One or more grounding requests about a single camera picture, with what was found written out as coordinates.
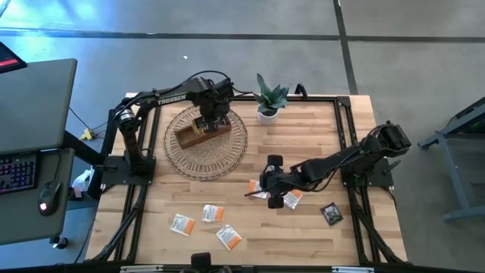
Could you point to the snake plant in white pot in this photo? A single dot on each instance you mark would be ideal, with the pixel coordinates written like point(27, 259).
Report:
point(267, 117)

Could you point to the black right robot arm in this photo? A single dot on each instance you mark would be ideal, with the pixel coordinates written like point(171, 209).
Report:
point(341, 159)

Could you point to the black computer mouse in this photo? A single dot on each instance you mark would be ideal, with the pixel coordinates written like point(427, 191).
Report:
point(49, 197)

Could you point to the wooden compartment tea tray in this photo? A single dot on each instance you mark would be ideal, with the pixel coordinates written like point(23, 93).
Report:
point(189, 138)

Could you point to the white frame bracket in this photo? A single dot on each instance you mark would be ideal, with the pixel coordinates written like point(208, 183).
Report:
point(142, 268)
point(352, 269)

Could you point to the white orange Tazo tea packet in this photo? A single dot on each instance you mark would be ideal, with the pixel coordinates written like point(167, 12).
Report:
point(254, 186)
point(228, 237)
point(182, 224)
point(212, 213)
point(295, 199)

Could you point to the black tea packet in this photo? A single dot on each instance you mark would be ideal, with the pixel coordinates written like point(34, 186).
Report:
point(332, 213)

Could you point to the white plastic item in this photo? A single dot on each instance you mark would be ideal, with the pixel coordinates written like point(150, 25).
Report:
point(81, 182)

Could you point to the desk caster wheel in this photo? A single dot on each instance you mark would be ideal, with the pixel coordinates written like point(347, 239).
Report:
point(60, 242)

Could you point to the black aluminium table frame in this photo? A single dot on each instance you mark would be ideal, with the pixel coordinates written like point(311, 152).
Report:
point(303, 99)

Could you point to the grey metal table frame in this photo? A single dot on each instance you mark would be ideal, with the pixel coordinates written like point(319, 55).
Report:
point(454, 182)

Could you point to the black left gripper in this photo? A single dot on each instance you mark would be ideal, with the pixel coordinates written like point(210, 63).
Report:
point(214, 112)

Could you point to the black rectangular object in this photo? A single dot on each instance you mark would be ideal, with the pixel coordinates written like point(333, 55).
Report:
point(201, 261)

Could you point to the black upright post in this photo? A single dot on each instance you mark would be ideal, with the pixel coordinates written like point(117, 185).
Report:
point(111, 121)

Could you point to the grey desk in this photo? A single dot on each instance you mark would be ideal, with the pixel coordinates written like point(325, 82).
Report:
point(34, 102)

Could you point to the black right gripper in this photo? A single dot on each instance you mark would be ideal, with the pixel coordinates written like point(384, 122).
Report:
point(280, 180)

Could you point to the black monitor red stripe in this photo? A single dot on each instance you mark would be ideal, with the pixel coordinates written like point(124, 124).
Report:
point(9, 57)

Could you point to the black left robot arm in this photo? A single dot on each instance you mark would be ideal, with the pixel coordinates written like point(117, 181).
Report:
point(170, 99)

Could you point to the black backlit keyboard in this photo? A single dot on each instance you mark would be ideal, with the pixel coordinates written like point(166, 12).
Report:
point(17, 172)

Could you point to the round woven placemat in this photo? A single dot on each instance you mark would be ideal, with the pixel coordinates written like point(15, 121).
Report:
point(212, 163)

